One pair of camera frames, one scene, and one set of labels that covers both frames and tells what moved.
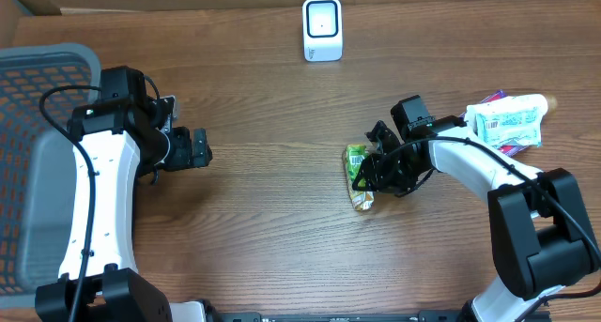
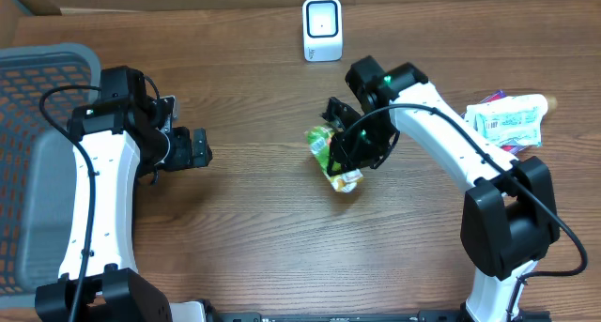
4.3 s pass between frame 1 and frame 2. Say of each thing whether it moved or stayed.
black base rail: stayed
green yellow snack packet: moved
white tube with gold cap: stayed
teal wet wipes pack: stayed
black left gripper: stayed
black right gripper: moved
